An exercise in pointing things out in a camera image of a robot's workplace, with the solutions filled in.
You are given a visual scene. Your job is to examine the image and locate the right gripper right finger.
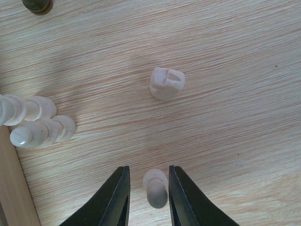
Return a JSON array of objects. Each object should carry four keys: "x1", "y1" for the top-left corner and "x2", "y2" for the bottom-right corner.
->
[{"x1": 168, "y1": 166, "x2": 238, "y2": 226}]

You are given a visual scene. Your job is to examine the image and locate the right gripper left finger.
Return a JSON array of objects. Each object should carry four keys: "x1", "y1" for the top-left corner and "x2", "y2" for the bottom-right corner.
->
[{"x1": 60, "y1": 166, "x2": 130, "y2": 226}]

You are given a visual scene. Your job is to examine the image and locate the white pawn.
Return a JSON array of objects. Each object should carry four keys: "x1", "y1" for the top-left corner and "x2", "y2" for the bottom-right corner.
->
[{"x1": 143, "y1": 169, "x2": 168, "y2": 209}]

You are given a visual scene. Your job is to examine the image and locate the white knight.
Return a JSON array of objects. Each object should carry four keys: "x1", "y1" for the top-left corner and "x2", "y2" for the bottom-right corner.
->
[{"x1": 150, "y1": 67, "x2": 185, "y2": 100}]

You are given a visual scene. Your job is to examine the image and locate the wooden chess board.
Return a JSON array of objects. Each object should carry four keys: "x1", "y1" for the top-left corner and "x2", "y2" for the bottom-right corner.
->
[{"x1": 0, "y1": 126, "x2": 40, "y2": 226}]

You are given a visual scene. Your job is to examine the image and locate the white chess piece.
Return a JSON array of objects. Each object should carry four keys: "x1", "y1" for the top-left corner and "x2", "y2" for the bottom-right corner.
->
[{"x1": 0, "y1": 94, "x2": 57, "y2": 126}]

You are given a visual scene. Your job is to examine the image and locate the dark chess piece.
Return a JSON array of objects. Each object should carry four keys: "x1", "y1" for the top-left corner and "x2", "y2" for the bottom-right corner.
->
[{"x1": 22, "y1": 0, "x2": 53, "y2": 15}]

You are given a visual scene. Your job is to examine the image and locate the white bishop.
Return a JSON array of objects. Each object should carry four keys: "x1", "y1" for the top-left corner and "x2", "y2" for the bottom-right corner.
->
[{"x1": 10, "y1": 115, "x2": 76, "y2": 148}]

